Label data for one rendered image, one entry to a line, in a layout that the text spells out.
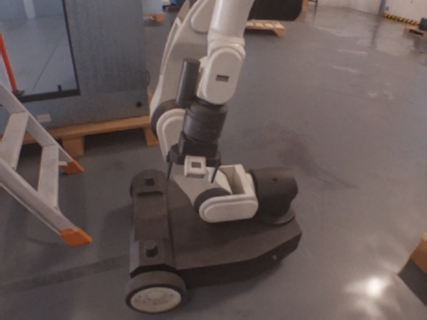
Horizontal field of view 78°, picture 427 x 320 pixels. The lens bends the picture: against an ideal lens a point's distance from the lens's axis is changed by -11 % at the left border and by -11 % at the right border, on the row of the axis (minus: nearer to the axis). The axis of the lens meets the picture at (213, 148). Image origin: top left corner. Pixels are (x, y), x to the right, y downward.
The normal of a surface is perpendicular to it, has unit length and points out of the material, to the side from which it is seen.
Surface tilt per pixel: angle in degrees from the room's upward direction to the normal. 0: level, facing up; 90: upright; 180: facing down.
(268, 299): 0
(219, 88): 90
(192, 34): 90
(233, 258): 0
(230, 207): 90
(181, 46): 115
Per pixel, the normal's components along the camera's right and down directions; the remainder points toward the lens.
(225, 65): 0.19, 0.55
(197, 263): 0.04, -0.83
